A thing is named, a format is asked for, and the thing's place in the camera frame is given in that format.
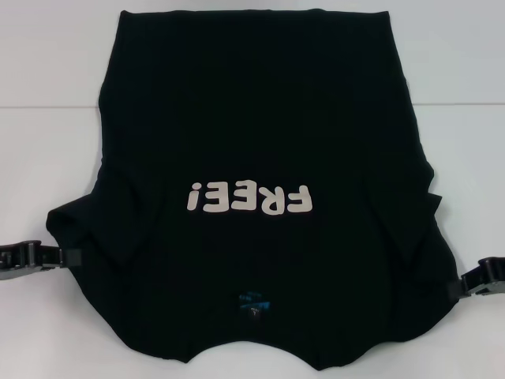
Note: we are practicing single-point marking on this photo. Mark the black t-shirt with FREE print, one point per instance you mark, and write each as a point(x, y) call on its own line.
point(252, 118)

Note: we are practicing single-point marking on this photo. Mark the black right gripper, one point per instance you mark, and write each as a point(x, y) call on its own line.
point(495, 289)

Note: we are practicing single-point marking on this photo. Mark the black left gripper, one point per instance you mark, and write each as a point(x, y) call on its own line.
point(13, 262)

